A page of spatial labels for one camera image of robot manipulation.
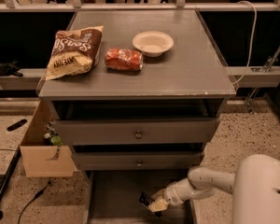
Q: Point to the grey open bottom drawer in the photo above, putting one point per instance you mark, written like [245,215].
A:
[114,198]

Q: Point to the grey middle drawer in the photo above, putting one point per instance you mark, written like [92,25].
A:
[136,160]

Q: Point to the black cloth item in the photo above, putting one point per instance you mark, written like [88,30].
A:
[10,69]

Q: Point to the green bottle in box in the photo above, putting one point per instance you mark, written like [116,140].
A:
[51,135]

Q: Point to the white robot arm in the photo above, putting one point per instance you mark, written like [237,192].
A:
[254,187]

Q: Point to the dark chocolate rxbar wrapper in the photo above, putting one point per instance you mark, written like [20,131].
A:
[145,199]

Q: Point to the black marker on floor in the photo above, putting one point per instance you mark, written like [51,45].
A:
[16,125]

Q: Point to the brown white chip bag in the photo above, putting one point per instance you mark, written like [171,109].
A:
[74,52]

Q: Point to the grey top drawer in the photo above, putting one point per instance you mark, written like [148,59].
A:
[129,132]

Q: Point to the grey drawer cabinet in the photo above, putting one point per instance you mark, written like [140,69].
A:
[187,82]

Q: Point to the white paper bowl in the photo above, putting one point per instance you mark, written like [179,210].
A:
[153,43]

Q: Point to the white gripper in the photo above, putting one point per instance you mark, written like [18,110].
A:
[172,194]

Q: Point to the cardboard box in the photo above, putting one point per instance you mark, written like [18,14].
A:
[41,158]

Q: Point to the crushed red soda can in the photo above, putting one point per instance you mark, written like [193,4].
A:
[124,59]

